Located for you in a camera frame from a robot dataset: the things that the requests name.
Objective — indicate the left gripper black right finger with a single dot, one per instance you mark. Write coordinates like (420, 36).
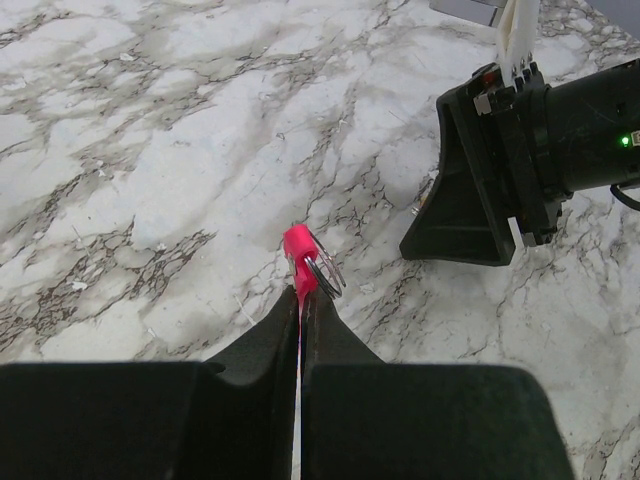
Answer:
(363, 418)

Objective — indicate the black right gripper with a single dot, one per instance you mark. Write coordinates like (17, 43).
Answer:
(544, 143)

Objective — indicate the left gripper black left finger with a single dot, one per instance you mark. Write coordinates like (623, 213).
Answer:
(227, 417)

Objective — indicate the pink strap keyring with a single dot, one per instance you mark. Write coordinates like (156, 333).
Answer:
(316, 280)

